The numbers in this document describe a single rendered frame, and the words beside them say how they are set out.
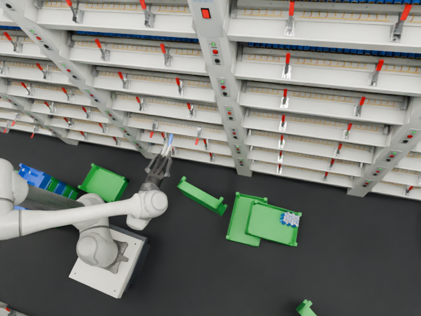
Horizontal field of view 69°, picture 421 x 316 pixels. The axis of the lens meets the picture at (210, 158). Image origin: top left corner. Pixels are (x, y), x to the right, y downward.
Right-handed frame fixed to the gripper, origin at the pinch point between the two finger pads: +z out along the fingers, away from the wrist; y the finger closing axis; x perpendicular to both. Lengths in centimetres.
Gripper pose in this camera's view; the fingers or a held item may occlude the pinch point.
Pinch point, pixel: (166, 150)
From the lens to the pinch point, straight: 156.3
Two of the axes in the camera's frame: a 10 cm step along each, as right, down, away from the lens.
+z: 2.9, -8.4, 4.5
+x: 1.3, 5.0, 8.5
